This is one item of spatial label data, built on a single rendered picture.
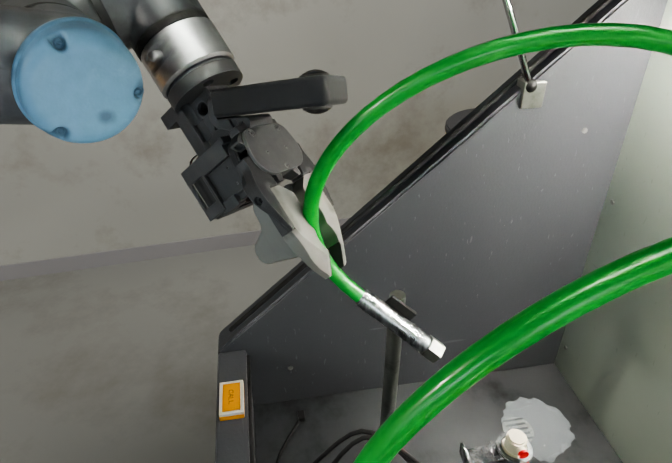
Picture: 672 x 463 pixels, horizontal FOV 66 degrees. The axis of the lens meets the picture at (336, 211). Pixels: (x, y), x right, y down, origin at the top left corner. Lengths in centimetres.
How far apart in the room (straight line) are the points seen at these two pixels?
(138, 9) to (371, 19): 189
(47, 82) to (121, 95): 4
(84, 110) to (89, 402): 178
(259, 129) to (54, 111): 18
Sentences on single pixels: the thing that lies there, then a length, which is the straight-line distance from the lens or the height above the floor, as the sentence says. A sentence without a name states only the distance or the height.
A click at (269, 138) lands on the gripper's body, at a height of 131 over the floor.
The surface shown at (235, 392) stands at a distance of 70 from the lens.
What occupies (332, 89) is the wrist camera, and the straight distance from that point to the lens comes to 43.
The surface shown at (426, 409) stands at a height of 130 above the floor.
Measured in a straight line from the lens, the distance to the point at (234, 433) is 68.
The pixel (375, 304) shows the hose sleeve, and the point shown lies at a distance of 49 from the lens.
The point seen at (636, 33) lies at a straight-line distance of 38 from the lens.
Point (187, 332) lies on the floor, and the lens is 222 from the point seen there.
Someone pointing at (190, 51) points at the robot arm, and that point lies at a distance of 48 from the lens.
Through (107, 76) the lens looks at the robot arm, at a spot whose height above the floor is 140.
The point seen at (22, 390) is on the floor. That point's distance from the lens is 224.
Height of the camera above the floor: 150
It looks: 31 degrees down
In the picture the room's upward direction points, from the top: straight up
